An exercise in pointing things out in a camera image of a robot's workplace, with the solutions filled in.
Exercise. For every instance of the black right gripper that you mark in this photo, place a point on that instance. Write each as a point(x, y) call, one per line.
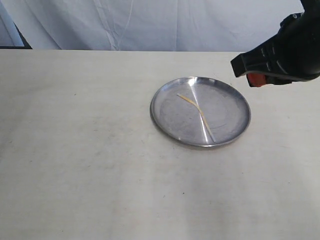
point(291, 55)

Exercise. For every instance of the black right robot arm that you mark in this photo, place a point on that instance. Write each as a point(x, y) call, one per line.
point(311, 10)

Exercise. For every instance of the white backdrop cloth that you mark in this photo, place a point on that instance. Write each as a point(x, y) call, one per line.
point(149, 25)

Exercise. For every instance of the round silver metal plate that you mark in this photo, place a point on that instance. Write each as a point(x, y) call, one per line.
point(225, 108)

